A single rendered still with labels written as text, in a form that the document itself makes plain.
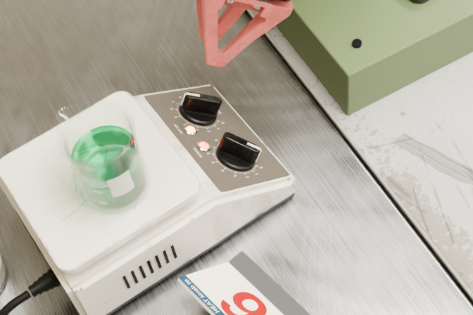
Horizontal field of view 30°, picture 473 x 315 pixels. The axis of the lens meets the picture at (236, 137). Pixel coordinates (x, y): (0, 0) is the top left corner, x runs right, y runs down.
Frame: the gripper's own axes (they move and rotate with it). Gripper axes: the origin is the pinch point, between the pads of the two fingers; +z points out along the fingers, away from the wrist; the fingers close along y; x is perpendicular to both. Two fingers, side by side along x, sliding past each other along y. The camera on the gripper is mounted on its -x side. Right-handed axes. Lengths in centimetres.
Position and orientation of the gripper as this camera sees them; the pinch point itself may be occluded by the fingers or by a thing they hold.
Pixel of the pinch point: (214, 43)
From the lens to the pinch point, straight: 68.7
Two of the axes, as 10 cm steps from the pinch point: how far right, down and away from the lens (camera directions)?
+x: 9.3, 1.6, 3.2
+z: -3.3, 7.6, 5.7
